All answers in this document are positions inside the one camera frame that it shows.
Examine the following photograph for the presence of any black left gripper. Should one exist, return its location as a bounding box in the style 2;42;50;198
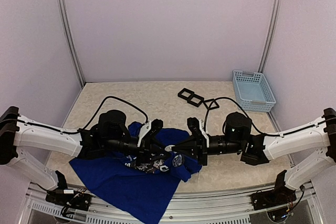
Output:
104;135;172;167

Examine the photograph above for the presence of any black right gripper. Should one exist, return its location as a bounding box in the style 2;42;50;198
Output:
171;134;244;167

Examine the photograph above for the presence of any sunset painting round brooch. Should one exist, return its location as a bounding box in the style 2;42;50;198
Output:
164;145;174;152

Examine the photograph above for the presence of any blue printed t-shirt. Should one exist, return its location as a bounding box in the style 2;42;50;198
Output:
69;122;202;223

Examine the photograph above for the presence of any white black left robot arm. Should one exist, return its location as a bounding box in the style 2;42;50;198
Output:
1;106;171;206

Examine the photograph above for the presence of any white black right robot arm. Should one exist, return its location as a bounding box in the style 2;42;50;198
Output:
171;108;335;205

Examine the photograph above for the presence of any light blue plastic basket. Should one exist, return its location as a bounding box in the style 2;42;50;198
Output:
233;70;276;113

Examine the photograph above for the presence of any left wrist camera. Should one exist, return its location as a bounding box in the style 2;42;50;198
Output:
137;119;163;147

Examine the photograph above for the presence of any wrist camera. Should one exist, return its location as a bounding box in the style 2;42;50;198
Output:
137;119;163;147
187;118;208;141

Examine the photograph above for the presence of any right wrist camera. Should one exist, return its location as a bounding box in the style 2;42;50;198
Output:
187;118;208;141

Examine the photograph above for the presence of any black square frame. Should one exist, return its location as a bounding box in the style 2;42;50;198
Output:
177;88;195;103
187;94;204;108
203;99;219;110

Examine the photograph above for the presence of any aluminium front rail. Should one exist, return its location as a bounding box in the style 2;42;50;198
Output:
17;182;326;223

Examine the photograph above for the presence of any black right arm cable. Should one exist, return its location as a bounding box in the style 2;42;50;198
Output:
204;97;326;135

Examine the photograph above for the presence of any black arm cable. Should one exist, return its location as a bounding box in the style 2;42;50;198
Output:
204;97;326;135
89;95;149;130

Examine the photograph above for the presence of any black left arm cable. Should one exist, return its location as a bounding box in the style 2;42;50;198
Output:
89;95;149;130

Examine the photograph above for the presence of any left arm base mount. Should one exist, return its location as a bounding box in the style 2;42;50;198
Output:
45;189;92;211

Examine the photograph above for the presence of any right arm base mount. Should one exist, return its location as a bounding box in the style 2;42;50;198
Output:
250;180;297;212

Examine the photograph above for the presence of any aluminium corner post right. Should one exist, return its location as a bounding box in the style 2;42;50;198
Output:
258;0;281;73

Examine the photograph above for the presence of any aluminium corner post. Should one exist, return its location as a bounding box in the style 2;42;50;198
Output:
57;0;86;88
258;0;281;73

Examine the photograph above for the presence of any aluminium corner post left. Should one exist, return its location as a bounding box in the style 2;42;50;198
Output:
57;0;86;88

